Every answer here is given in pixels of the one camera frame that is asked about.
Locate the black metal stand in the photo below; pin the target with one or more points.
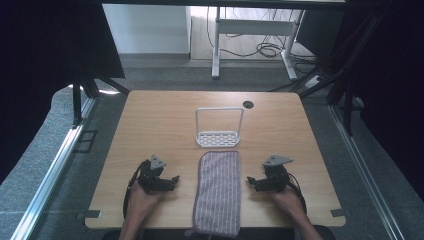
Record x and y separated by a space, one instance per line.
340 83
85 90

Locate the black curtain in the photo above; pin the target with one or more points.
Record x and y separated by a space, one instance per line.
390 83
50 66

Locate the person's dark clothing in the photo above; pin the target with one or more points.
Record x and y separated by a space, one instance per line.
173 235

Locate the person's left hand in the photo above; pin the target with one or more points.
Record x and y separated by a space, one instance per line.
141 201

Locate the white metal desk frame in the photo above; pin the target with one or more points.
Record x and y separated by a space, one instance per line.
253 26

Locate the aluminium floor rail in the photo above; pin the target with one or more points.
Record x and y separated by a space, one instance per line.
363 170
50 176

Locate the striped purple grey towel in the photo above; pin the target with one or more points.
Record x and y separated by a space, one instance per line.
216 193

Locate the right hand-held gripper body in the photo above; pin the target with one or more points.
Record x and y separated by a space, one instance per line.
276 175

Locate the person's right hand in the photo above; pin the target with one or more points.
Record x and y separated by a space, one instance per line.
290 200

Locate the white power strip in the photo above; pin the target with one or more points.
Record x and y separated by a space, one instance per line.
314 81

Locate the white cabinet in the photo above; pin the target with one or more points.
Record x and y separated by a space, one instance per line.
146 28

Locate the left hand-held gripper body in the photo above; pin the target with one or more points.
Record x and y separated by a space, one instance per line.
151 175

